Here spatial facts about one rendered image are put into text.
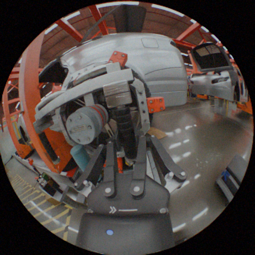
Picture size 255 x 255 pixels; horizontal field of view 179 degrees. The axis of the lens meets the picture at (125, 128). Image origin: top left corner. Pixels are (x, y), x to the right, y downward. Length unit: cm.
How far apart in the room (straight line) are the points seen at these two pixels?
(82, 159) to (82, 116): 24
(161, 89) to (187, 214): 124
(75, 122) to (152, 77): 72
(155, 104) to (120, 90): 27
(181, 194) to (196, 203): 23
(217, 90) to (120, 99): 241
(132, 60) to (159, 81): 33
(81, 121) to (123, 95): 18
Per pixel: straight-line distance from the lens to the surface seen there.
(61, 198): 75
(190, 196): 104
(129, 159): 22
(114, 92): 16
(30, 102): 74
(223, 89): 247
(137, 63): 84
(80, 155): 43
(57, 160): 41
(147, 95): 48
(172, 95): 90
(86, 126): 29
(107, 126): 54
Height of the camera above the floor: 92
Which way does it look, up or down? 22 degrees down
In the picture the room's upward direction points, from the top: 13 degrees counter-clockwise
